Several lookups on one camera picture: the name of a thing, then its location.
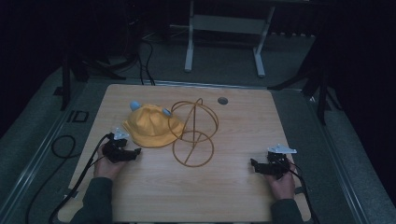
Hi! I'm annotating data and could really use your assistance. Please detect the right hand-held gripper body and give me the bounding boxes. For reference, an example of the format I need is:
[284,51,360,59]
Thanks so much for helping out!
[255,143,298,180]

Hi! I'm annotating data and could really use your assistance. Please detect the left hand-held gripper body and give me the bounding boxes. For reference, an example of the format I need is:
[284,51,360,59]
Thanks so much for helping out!
[102,126,135,164]

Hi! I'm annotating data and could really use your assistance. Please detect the yellow bucket hat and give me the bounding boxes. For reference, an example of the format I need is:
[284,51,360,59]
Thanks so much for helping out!
[121,100,185,148]

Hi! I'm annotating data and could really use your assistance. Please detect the gold wire hat stand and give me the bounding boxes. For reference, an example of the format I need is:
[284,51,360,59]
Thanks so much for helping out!
[167,97,219,168]

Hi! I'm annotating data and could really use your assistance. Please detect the person's left hand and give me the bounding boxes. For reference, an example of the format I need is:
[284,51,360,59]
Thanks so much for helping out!
[93,143,128,181]

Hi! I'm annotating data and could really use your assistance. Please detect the person's right hand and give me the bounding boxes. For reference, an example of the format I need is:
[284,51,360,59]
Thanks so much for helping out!
[264,157,297,201]

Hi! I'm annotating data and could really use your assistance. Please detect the black stand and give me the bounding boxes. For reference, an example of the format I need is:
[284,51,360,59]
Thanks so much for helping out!
[266,55,344,127]
[53,46,127,112]

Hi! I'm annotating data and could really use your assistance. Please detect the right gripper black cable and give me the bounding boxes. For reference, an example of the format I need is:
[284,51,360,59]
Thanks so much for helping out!
[282,155,321,224]

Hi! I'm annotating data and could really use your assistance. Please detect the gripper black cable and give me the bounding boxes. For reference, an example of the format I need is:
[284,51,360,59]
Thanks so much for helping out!
[48,133,115,224]
[282,155,321,224]

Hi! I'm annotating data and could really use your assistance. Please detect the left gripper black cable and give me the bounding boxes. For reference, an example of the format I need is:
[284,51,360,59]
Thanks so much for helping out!
[48,133,115,224]

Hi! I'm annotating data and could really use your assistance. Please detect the black floor cable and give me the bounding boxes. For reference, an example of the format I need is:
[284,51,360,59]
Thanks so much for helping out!
[25,134,78,224]

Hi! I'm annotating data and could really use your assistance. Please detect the black hanging cables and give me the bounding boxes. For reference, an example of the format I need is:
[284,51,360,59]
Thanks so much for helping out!
[122,0,157,87]

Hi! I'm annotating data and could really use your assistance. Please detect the white metal desk frame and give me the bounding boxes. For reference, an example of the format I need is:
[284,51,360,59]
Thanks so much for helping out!
[169,0,312,78]

